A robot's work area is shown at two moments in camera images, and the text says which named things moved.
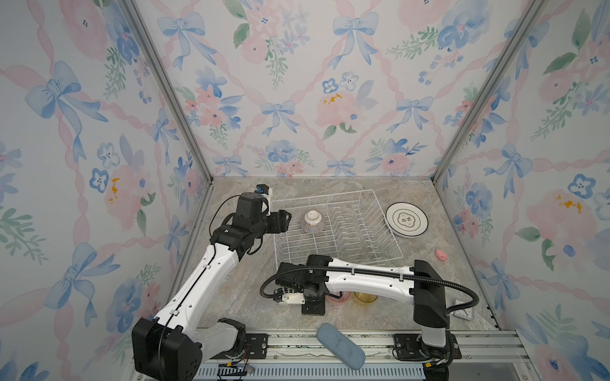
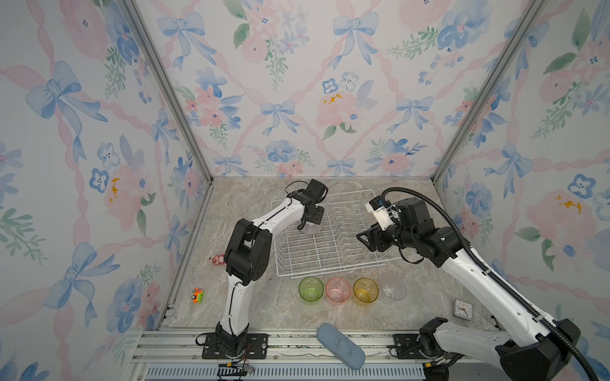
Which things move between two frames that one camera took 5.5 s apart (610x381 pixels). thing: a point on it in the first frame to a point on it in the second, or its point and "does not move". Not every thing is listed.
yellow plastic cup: x=365 y=297 does not move
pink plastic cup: x=345 y=296 does not move
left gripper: x=279 y=222 to x=320 y=212
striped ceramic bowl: x=314 y=224 does not move
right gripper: x=318 y=312 to x=376 y=232
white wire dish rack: x=353 y=232 does not move
